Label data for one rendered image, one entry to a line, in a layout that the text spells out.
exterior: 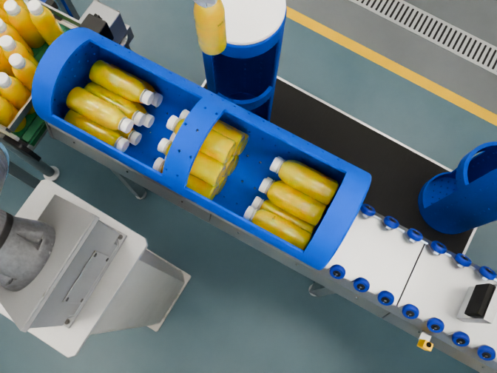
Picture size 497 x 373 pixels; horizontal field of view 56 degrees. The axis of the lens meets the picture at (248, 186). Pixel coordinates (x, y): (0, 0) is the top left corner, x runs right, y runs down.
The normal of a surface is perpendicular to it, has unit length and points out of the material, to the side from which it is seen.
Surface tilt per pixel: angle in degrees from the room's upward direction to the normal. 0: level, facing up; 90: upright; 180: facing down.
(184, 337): 0
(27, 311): 44
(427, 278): 0
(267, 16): 0
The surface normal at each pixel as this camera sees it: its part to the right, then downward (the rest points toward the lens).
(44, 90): -0.30, 0.36
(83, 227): -0.59, -0.51
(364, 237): 0.02, -0.25
